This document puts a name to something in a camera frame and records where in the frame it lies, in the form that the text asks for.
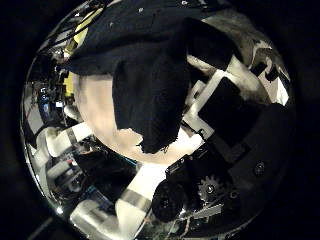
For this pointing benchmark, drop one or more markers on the black piece of clothing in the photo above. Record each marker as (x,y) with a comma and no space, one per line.
(150,83)

